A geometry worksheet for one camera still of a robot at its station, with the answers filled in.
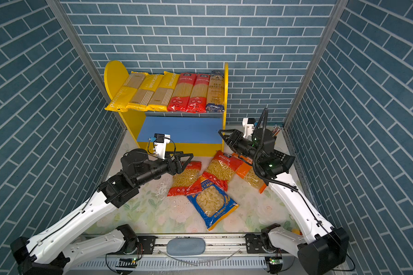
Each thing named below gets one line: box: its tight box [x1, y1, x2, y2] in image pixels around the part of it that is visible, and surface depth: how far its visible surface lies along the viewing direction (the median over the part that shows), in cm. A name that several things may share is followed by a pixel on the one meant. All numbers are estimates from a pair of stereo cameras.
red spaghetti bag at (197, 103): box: [185, 73, 211, 114], surface depth 75 cm
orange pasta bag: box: [231, 152, 267, 194], surface depth 95 cm
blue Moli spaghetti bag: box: [205, 69, 225, 113], surface depth 76 cm
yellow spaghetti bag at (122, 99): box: [104, 71, 149, 113], surface depth 76 cm
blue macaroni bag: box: [186, 178, 240, 231], surface depth 84 cm
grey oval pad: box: [166, 237, 206, 257], surface depth 72 cm
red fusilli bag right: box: [201, 150, 244, 192], surface depth 95 cm
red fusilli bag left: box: [166, 160, 202, 197], surface depth 88 cm
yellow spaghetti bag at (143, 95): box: [126, 74, 165, 112], surface depth 77 cm
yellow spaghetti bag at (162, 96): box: [145, 71, 181, 113], surface depth 77 cm
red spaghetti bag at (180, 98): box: [167, 72, 197, 113], surface depth 76 cm
